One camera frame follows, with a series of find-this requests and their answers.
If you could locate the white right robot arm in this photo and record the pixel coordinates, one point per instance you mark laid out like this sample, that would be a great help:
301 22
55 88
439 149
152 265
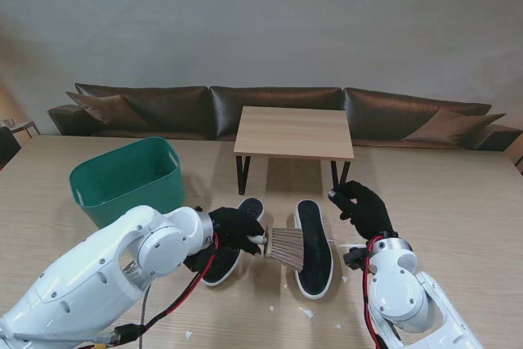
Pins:
402 292

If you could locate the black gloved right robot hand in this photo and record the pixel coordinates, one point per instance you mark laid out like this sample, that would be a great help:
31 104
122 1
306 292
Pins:
369 212

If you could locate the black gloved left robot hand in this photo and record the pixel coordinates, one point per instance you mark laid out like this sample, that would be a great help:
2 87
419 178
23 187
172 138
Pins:
235 228

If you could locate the brown bristle shoe brush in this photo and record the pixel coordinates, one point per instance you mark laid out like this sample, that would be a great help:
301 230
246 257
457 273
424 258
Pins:
286 247

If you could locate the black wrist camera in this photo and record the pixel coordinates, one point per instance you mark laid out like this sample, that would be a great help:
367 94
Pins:
354 258
194 264

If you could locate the small wooden black-legged table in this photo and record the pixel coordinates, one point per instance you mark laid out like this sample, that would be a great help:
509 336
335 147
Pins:
294 132

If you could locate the yellow canvas sneaker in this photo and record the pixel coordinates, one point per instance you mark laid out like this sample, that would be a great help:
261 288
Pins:
222 271
316 279

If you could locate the green plastic basket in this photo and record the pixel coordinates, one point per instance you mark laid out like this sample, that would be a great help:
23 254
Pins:
118 193

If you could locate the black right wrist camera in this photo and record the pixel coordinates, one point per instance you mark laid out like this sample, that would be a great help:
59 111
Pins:
354 258

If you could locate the small background side table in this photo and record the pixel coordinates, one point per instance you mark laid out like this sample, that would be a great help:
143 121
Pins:
22 125

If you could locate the light wooden furniture piece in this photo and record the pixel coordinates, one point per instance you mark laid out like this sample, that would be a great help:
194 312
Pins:
517 157

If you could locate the dark brown leather sofa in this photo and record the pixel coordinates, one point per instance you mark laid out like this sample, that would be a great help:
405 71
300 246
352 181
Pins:
171 108

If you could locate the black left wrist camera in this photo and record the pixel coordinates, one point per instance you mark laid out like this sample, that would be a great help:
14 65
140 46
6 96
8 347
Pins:
194 264

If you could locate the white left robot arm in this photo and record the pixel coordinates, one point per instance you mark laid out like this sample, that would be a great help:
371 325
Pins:
102 267

